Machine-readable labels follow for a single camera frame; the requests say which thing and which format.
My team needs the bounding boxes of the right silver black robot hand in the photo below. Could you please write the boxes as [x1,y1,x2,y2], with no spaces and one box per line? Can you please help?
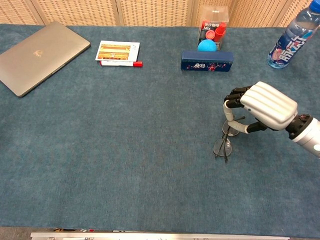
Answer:
[223,81,299,135]

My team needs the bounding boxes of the wire-frame eyeglasses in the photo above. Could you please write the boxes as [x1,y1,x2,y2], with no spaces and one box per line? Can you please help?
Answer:
[213,116,246,164]

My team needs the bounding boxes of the blue label water bottle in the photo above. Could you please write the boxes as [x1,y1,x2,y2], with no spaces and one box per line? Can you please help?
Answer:
[267,0,320,70]

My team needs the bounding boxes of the navy blue rectangular box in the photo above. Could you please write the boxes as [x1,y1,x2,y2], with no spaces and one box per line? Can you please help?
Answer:
[180,50,234,73]

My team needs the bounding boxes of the blue ball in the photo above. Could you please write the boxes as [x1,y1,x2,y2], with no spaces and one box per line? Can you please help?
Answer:
[197,39,218,53]

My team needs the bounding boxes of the red plastic cup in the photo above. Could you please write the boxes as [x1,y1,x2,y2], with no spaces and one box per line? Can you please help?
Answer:
[215,22,228,42]

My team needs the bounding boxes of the clear plastic box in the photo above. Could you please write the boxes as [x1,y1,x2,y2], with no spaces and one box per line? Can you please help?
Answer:
[197,5,230,51]

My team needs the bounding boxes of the teal felt table cloth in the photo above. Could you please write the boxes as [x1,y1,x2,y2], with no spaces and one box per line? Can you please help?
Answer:
[0,23,320,238]

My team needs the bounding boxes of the wicker folding screen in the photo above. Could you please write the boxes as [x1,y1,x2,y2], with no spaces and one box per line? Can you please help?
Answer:
[0,0,320,28]

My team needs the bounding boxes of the white marker with red cap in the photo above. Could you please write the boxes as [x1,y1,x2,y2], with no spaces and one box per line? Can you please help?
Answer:
[99,60,144,68]

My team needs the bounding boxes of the orange picture postcard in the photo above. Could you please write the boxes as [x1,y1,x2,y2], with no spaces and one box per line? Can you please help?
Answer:
[95,40,141,62]

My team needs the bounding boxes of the silver closed laptop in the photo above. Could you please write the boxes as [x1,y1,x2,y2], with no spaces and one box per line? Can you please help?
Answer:
[0,20,91,98]

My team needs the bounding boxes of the aluminium rail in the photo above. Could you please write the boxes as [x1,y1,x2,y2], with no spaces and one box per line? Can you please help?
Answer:
[30,231,291,240]

